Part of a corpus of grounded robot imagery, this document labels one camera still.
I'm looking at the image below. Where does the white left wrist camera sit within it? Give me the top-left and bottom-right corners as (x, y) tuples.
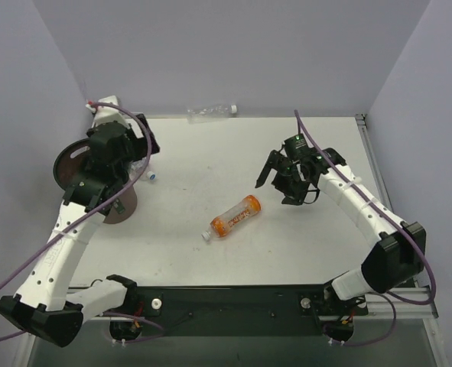
(86, 95), (127, 128)

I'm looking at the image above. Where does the orange label plastic bottle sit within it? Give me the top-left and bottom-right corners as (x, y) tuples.
(201, 195), (262, 242)

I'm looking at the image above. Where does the aluminium frame rail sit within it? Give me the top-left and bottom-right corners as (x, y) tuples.
(355, 114), (438, 318)

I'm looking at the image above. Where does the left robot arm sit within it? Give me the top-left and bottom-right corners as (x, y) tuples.
(0, 114), (160, 347)

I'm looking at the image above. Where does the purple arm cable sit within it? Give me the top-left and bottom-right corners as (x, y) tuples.
(294, 109), (437, 347)
(0, 102), (165, 343)

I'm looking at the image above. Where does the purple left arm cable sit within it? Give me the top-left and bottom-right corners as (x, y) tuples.
(0, 102), (165, 343)

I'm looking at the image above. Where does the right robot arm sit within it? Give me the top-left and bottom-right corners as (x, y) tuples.
(255, 134), (426, 301)

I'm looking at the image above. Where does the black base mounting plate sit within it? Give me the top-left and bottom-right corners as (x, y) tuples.
(109, 284), (368, 343)

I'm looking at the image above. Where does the brown round bin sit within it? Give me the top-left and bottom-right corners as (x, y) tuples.
(53, 138), (138, 225)

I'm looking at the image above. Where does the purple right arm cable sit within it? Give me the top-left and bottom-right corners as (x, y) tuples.
(294, 109), (437, 347)

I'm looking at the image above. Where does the clear crushed plastic bottle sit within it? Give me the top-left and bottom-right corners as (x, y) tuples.
(187, 104), (238, 124)

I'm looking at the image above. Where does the white label clear bottle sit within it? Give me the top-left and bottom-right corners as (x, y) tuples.
(129, 161), (156, 181)

